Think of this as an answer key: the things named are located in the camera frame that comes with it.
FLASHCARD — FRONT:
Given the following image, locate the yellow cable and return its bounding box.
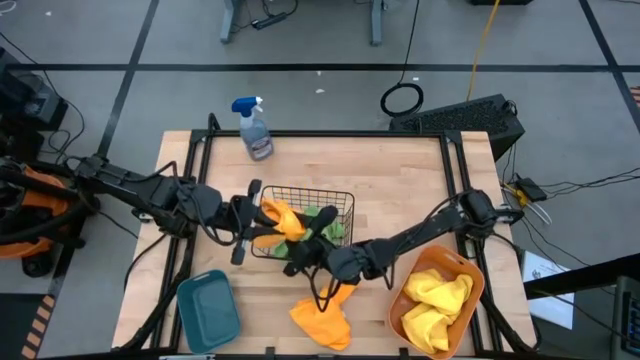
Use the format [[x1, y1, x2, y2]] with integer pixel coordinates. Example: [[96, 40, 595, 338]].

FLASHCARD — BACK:
[[465, 0, 501, 102]]

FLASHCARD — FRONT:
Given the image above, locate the black power strip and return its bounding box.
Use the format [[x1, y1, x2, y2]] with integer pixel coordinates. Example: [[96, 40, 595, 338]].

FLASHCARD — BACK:
[[251, 11, 290, 31]]

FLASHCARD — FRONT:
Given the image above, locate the teal plastic bin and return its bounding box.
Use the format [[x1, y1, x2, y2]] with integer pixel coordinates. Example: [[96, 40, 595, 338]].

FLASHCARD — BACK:
[[175, 268, 242, 355]]

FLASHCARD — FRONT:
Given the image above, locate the black coiled cable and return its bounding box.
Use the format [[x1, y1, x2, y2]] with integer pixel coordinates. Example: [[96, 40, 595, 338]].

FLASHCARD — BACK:
[[378, 0, 425, 119]]

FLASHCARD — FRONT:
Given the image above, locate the black equipment box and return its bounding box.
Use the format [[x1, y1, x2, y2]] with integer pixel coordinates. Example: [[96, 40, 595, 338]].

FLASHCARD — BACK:
[[0, 47, 70, 161]]

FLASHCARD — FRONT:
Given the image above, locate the orange plastic bin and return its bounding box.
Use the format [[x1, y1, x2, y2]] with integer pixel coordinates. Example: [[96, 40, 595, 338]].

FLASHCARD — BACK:
[[387, 243, 486, 360]]

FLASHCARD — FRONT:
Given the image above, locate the orange microfiber towel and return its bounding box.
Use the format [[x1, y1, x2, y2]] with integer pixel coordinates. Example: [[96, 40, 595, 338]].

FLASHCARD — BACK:
[[288, 282, 359, 352], [251, 197, 307, 250]]

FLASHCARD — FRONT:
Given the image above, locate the orange vacuum with black hose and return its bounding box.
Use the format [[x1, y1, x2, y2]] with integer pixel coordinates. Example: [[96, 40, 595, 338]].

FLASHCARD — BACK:
[[0, 155, 99, 279]]

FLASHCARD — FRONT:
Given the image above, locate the black metal bar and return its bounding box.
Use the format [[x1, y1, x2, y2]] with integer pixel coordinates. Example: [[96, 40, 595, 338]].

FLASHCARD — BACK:
[[523, 252, 640, 301]]

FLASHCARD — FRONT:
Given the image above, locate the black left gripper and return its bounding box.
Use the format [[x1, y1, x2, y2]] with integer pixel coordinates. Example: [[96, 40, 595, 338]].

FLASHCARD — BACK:
[[199, 178, 284, 266]]

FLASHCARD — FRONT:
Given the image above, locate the black wire basket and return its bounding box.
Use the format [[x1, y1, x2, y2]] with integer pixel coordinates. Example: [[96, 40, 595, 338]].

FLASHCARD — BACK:
[[249, 184, 356, 261]]

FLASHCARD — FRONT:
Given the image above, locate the grey electronic device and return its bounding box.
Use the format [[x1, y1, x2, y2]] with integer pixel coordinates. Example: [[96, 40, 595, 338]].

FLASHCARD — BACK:
[[609, 274, 640, 360]]

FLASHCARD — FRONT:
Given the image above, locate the black metal table frame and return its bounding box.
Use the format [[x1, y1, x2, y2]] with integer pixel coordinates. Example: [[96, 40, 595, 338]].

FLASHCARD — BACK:
[[112, 112, 544, 360]]

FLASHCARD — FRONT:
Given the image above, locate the black power adapter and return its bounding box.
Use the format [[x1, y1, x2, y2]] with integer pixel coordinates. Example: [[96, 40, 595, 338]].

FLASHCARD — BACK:
[[514, 177, 550, 203]]

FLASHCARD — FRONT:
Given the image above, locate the white paper sheet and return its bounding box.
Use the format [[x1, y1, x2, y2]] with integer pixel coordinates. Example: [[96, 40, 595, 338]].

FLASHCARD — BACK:
[[521, 249, 576, 331]]

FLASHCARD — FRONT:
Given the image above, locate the black perforated computer tower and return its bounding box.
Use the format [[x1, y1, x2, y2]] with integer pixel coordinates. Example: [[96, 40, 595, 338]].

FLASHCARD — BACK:
[[388, 93, 526, 162]]

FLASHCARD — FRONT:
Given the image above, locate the spray bottle with blue trigger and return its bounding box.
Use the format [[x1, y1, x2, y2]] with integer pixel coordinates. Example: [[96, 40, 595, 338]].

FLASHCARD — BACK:
[[230, 95, 275, 162]]

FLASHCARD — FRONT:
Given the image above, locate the yellow microfiber towel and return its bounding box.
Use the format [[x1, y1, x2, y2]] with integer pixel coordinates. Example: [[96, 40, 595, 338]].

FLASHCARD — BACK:
[[399, 302, 460, 355], [402, 268, 475, 317]]

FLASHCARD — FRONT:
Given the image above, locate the grey desk leg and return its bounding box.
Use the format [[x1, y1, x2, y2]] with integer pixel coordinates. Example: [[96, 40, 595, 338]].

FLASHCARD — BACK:
[[219, 0, 242, 45], [368, 0, 387, 48]]

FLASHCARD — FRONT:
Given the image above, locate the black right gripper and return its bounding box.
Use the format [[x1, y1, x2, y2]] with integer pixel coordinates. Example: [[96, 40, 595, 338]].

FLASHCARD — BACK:
[[283, 204, 374, 284]]

